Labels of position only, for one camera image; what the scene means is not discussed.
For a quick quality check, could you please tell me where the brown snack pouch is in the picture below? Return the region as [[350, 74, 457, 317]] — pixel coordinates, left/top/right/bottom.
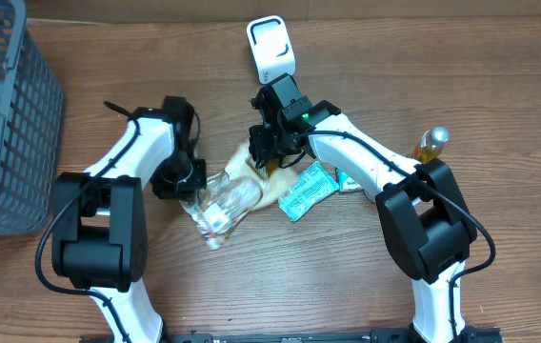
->
[[178, 138, 300, 252]]

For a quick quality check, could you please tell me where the teal wet wipes pack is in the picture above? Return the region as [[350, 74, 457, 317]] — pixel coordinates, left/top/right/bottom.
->
[[278, 161, 339, 222]]

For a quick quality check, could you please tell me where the small teal tissue pack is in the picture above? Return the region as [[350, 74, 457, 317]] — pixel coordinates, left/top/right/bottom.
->
[[335, 169, 363, 192]]

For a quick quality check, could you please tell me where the yellow oil bottle grey cap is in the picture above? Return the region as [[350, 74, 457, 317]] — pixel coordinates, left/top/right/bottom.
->
[[407, 127, 450, 164]]

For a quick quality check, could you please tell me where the green lid seasoning jar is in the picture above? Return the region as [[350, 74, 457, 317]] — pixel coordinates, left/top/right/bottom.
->
[[364, 190, 377, 203]]

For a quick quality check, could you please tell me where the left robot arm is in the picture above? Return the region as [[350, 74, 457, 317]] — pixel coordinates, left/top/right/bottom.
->
[[34, 96, 207, 342]]

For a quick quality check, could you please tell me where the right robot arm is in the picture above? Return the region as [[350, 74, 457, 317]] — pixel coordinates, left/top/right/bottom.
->
[[250, 73, 477, 342]]

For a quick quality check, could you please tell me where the white barcode scanner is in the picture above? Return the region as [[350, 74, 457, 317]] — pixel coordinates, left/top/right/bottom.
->
[[246, 15, 296, 85]]

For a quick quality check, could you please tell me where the grey plastic mesh basket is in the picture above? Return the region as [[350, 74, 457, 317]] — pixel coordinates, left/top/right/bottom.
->
[[0, 0, 66, 235]]

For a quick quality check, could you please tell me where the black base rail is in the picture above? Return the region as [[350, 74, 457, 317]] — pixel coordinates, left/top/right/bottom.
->
[[79, 326, 504, 343]]

